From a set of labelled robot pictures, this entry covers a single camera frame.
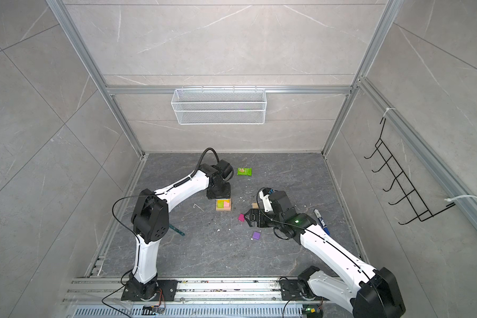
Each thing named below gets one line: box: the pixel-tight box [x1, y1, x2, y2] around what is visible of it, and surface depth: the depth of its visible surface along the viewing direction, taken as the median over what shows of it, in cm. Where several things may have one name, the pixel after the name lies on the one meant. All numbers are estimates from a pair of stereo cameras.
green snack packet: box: [237, 167, 253, 177], surface depth 113 cm
